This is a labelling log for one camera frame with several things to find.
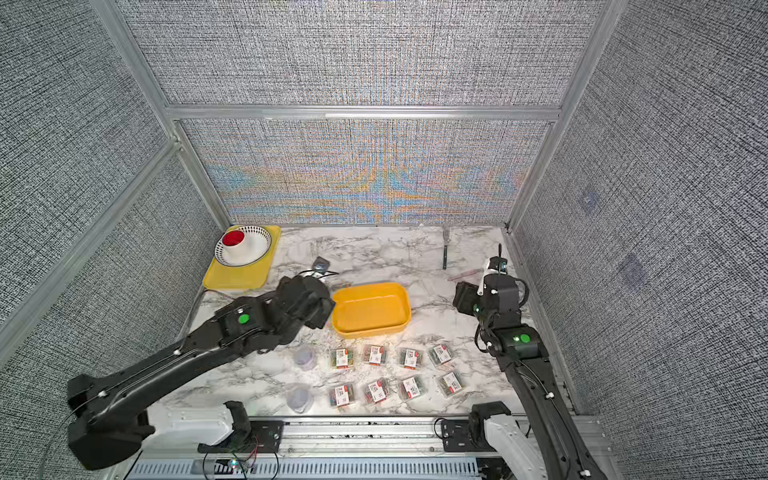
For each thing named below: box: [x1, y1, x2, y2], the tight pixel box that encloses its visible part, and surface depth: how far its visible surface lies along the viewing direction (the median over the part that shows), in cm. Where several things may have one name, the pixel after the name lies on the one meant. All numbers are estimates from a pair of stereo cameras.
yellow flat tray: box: [203, 225, 282, 289], surface depth 106 cm
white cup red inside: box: [221, 230, 246, 251], surface depth 106 cm
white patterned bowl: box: [215, 225, 272, 267], surface depth 111 cm
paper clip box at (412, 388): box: [399, 377, 428, 400], surface depth 81 cm
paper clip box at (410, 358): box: [398, 348, 424, 370], surface depth 86 cm
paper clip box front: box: [365, 378, 389, 403], surface depth 80 cm
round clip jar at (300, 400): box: [287, 388, 314, 413], surface depth 79 cm
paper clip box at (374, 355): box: [363, 345, 386, 367], surface depth 87 cm
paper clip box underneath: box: [440, 371, 463, 396], surface depth 81 cm
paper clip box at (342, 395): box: [330, 384, 354, 407], surface depth 80 cm
